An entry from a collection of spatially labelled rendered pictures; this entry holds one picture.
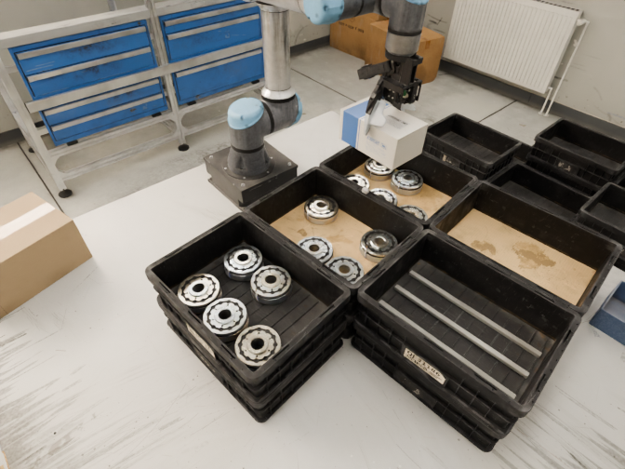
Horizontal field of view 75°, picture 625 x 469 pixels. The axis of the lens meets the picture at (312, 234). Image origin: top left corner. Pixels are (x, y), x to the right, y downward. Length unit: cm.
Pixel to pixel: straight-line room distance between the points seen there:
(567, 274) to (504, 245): 17
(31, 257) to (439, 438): 115
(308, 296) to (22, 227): 83
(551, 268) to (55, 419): 130
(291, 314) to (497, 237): 65
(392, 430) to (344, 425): 11
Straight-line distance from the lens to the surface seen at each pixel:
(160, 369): 115
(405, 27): 99
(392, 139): 105
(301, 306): 103
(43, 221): 140
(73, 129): 288
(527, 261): 129
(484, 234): 131
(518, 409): 89
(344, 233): 121
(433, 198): 139
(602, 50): 393
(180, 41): 296
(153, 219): 153
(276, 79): 142
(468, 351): 103
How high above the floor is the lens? 167
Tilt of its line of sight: 45 degrees down
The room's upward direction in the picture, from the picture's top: 1 degrees clockwise
